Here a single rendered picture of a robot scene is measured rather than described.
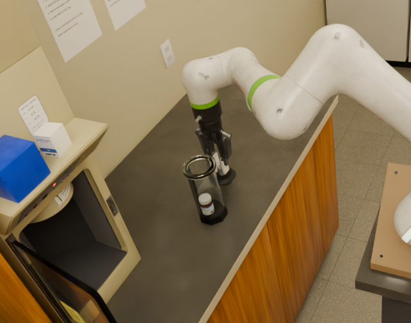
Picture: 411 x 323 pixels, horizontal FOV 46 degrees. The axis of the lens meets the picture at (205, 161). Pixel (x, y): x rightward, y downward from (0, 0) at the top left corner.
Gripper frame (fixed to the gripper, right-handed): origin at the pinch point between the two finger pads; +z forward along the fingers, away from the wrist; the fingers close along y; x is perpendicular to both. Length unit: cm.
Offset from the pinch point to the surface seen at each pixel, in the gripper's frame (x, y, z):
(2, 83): -52, -11, -63
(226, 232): -19.2, 11.0, 11.3
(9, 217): -71, 0, -45
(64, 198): -52, -12, -27
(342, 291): 34, 28, 105
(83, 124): -41, -6, -45
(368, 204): 95, 22, 105
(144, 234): -29.8, -16.2, 11.5
